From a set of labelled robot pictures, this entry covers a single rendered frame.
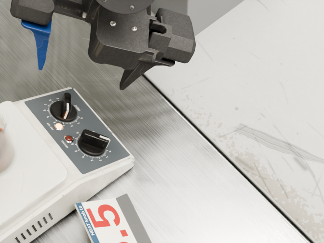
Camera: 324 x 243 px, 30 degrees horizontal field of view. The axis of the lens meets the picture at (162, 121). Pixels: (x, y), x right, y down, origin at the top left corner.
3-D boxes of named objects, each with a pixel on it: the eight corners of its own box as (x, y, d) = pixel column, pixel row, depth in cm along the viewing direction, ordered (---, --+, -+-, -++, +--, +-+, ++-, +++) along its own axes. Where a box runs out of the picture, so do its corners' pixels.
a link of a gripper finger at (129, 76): (140, 23, 66) (142, 57, 61) (170, 32, 67) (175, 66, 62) (118, 70, 70) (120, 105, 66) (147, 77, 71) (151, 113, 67)
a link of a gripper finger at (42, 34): (25, -10, 62) (20, 24, 57) (60, 0, 63) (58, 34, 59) (10, 42, 66) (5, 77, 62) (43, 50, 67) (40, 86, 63)
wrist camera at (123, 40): (95, -30, 55) (96, 10, 50) (171, -10, 57) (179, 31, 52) (78, 23, 59) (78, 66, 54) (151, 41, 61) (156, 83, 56)
